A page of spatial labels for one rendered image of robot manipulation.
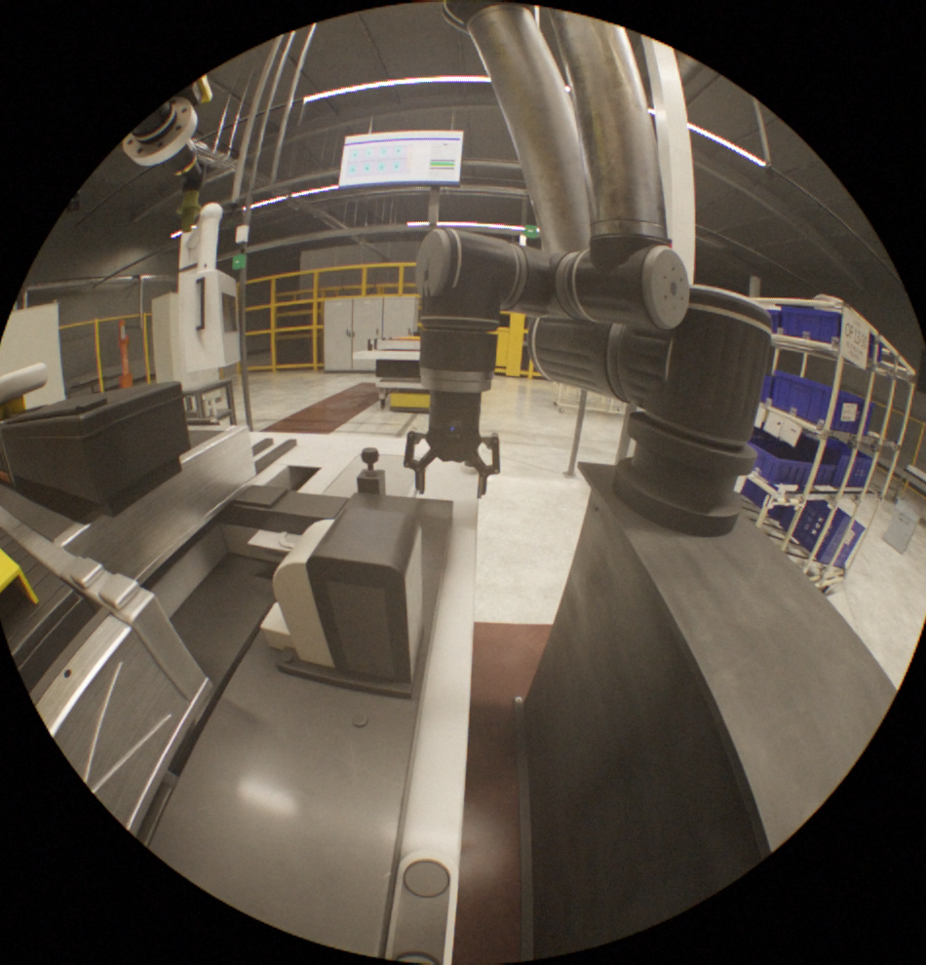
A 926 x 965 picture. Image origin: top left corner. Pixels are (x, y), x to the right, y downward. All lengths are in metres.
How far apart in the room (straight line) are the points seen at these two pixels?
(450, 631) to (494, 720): 0.90
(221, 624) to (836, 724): 0.74
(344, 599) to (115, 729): 0.19
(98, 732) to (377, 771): 0.19
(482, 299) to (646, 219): 0.23
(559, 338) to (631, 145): 0.40
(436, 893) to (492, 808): 0.92
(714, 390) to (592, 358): 0.23
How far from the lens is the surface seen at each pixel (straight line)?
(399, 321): 8.87
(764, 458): 1.88
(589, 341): 0.64
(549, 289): 0.51
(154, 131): 0.47
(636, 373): 0.57
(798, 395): 1.98
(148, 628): 0.27
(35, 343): 5.20
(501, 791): 1.18
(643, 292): 0.41
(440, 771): 0.31
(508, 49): 0.80
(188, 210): 0.60
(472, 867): 1.14
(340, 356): 9.39
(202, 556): 0.64
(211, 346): 3.05
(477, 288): 0.45
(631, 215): 0.45
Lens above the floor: 1.14
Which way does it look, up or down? 25 degrees down
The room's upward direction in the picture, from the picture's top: 4 degrees clockwise
